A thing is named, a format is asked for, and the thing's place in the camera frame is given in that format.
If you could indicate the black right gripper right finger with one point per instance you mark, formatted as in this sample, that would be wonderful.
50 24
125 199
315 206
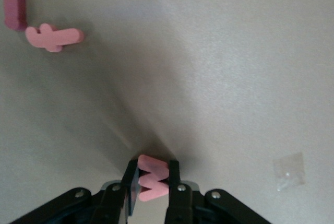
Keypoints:
180 205

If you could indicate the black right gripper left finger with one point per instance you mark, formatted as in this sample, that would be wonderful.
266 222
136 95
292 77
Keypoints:
114 203

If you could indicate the pink foam letter w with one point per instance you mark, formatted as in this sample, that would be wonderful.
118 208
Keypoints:
154 182

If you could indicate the square tape patch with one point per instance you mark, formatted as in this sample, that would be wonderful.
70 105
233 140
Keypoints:
289 171

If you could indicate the pink foam letter f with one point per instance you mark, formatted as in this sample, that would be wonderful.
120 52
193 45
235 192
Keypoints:
52 38

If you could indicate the dark red foam letter l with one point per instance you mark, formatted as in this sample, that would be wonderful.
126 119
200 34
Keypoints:
15 4

